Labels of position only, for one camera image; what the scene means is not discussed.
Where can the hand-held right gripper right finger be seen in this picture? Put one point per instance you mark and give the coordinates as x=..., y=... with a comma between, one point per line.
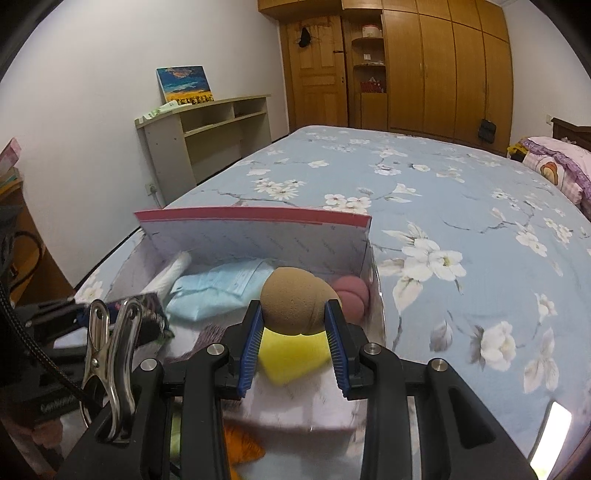
x=337, y=350

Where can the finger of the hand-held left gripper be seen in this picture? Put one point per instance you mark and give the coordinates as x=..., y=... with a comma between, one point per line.
x=55, y=316
x=69, y=355

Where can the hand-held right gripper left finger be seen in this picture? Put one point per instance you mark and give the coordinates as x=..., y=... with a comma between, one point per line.
x=250, y=350

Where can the yellow sponge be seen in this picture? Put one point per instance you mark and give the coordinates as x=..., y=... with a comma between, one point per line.
x=295, y=355

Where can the pink makeup sponge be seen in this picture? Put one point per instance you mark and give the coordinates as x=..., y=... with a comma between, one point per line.
x=353, y=295

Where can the beige makeup sponge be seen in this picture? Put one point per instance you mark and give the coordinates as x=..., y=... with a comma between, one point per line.
x=295, y=300

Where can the blue face mask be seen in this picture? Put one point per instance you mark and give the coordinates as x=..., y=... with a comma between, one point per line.
x=207, y=295

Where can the white cloth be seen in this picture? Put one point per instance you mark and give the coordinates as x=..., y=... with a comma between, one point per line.
x=173, y=272

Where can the pink cardboard box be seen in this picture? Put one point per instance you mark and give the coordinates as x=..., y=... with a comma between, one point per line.
x=258, y=240

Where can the metal spring clip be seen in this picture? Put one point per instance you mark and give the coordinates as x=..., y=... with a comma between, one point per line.
x=94, y=360

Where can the wooden desk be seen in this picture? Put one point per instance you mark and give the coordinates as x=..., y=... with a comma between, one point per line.
x=46, y=272

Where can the dark object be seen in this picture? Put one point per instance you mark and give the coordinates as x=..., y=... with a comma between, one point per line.
x=9, y=249

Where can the orange knit cloth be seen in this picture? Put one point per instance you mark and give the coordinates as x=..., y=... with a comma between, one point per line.
x=242, y=445

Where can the stack of books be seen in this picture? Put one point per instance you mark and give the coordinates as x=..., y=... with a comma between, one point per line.
x=9, y=161

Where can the blue floral bedsheet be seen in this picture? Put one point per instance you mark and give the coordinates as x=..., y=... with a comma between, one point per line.
x=461, y=194

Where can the beige shelf unit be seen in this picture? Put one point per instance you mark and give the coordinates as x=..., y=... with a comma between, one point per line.
x=166, y=147

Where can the green packet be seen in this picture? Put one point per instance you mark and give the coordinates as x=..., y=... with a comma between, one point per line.
x=159, y=111

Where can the smartphone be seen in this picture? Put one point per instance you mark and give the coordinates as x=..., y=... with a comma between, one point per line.
x=551, y=434

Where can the black bag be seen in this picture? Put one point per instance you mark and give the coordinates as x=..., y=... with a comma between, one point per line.
x=487, y=131

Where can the blue and yellow painting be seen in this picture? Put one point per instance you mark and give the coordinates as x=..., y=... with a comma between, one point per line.
x=184, y=83

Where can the red ornaments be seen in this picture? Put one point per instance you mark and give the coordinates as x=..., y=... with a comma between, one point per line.
x=373, y=86

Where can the yellow item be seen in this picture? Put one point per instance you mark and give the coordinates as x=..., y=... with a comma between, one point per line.
x=515, y=151

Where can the wooden door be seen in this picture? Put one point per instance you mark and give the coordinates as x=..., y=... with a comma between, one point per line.
x=318, y=78

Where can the pink cartoon pillow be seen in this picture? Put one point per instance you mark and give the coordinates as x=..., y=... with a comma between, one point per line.
x=554, y=170

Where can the wooden wardrobe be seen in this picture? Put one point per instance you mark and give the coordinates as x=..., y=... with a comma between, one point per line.
x=438, y=69

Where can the black item on door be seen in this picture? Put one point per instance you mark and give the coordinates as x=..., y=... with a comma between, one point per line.
x=304, y=37

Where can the dark wooden headboard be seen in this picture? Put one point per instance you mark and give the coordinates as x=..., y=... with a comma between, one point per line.
x=572, y=131

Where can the round white box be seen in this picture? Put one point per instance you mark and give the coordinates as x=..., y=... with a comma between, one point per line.
x=371, y=31

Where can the white wall socket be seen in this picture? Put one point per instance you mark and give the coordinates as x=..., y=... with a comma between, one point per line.
x=151, y=188

